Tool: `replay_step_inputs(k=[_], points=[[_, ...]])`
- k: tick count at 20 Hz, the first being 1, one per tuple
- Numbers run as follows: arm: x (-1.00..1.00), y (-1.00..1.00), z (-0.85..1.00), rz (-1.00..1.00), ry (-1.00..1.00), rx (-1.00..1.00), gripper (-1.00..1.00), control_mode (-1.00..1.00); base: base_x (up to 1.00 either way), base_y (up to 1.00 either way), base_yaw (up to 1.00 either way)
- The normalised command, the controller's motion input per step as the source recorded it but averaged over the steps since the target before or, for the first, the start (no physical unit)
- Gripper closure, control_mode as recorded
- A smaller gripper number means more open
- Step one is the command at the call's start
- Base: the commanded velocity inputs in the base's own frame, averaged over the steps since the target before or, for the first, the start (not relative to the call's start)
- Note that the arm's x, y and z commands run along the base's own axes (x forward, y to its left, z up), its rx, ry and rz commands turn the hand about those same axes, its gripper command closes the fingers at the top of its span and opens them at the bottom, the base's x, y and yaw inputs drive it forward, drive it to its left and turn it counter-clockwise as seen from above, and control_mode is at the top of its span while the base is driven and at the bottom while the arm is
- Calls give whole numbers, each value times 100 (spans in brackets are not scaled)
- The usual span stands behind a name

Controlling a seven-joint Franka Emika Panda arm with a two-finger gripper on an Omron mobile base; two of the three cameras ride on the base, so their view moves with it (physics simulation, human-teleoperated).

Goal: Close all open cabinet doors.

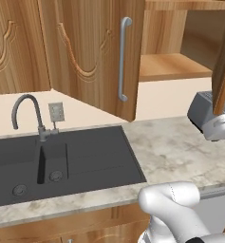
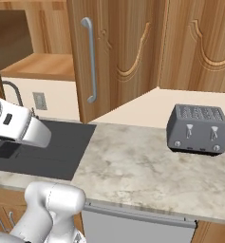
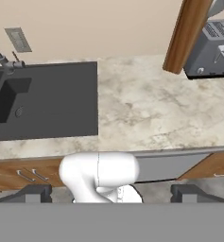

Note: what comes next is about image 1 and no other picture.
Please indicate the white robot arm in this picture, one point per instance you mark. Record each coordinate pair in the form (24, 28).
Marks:
(167, 209)

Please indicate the wooden base cabinet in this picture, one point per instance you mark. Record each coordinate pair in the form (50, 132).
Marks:
(85, 226)

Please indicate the wooden cabinet door seen edge-on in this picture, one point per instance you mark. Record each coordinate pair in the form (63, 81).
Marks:
(223, 79)

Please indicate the wooden cabinet door closed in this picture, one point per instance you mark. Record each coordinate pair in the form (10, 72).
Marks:
(19, 47)

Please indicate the dark grey sink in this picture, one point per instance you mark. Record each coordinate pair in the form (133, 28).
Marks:
(85, 158)

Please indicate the grey curved tap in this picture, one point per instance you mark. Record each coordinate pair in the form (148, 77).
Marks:
(38, 110)

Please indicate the grey toaster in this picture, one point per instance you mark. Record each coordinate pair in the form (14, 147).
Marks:
(201, 110)

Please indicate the grey dishwasher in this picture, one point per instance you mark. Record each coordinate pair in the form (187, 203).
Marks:
(216, 212)

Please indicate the grey wall socket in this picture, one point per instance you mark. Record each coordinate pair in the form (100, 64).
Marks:
(56, 112)

